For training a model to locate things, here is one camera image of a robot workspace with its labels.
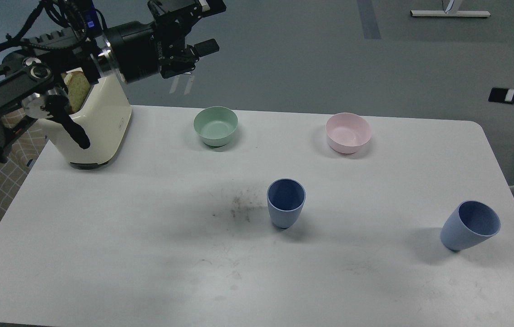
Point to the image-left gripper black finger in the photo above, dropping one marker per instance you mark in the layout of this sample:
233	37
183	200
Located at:
193	53
172	10

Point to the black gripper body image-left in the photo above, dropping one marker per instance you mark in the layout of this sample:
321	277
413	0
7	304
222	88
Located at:
134	50

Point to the blue cup image-left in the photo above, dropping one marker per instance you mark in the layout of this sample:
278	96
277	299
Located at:
285	199

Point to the blue cup image-right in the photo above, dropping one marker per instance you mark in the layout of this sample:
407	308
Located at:
471	223

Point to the toast slice front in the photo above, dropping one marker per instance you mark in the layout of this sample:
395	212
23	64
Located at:
78	90

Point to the green bowl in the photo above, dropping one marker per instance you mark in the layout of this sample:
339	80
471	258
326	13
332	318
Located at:
216	126

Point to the cream toaster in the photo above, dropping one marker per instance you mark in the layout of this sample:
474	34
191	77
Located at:
104	116

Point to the pink bowl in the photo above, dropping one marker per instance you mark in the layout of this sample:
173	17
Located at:
347	133

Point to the white desk leg base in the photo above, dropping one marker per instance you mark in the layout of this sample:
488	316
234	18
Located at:
452	9

